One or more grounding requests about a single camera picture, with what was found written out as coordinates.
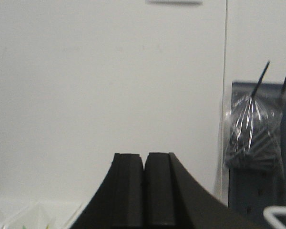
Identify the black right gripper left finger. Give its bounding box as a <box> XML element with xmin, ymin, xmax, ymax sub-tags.
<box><xmin>71</xmin><ymin>153</ymin><xmax>143</xmax><ymax>229</ymax></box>

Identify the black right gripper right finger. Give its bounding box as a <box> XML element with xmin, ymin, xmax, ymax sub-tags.
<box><xmin>144</xmin><ymin>153</ymin><xmax>259</xmax><ymax>229</ymax></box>

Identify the grey pegboard drying rack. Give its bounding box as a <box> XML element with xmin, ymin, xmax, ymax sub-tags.
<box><xmin>225</xmin><ymin>82</ymin><xmax>286</xmax><ymax>229</ymax></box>

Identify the white lab faucet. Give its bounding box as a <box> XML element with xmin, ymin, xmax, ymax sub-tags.
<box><xmin>263</xmin><ymin>206</ymin><xmax>286</xmax><ymax>229</ymax></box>

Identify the middle white storage bin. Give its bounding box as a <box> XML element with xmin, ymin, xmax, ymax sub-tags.
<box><xmin>0</xmin><ymin>202</ymin><xmax>83</xmax><ymax>229</ymax></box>

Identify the white storage bin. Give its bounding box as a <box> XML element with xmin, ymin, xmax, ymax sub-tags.
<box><xmin>0</xmin><ymin>198</ymin><xmax>29</xmax><ymax>229</ymax></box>
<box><xmin>0</xmin><ymin>202</ymin><xmax>83</xmax><ymax>229</ymax></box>

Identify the left white storage bin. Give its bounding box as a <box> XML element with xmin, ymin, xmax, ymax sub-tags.
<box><xmin>0</xmin><ymin>198</ymin><xmax>29</xmax><ymax>229</ymax></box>

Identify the plastic bag of pegs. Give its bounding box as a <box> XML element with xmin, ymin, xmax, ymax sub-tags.
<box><xmin>225</xmin><ymin>63</ymin><xmax>286</xmax><ymax>172</ymax></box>

